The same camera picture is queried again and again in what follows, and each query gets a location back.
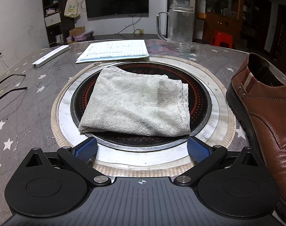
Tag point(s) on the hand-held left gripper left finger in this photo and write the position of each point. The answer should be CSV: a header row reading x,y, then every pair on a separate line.
x,y
86,149

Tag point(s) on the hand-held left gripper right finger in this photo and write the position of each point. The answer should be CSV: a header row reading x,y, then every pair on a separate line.
x,y
198,149

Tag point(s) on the brown leather shoe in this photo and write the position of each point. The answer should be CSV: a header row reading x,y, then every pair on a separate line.
x,y
263,108

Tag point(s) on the round black hotplate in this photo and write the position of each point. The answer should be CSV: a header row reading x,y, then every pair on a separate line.
x,y
199,103

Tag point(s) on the grey star-print tablecloth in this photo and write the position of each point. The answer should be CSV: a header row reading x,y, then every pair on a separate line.
x,y
27,122

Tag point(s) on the grey towel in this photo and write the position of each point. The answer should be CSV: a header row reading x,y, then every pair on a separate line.
x,y
133,103

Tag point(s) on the white plastic bar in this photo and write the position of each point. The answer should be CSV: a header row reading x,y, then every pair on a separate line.
x,y
50,56

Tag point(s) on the black eyeglasses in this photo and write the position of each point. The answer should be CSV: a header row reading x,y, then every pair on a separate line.
x,y
19,75

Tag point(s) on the white lined paper sheet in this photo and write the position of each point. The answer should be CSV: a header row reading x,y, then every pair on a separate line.
x,y
114,49

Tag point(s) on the pink box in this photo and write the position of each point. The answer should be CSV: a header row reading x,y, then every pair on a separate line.
x,y
79,38

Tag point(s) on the red plastic stool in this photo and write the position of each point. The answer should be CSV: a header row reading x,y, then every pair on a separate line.
x,y
222,37

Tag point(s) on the dark television stand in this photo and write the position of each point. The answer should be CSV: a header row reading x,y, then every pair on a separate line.
x,y
124,37

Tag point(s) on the cardboard box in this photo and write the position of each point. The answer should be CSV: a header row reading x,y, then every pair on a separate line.
x,y
77,31

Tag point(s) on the clear glass mug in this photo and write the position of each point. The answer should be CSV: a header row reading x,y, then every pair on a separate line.
x,y
180,28

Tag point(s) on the dark wooden shelf unit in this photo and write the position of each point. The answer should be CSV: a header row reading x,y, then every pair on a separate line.
x,y
47,31

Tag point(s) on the brown wooden cabinet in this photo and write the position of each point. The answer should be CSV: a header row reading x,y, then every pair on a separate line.
x,y
218,23

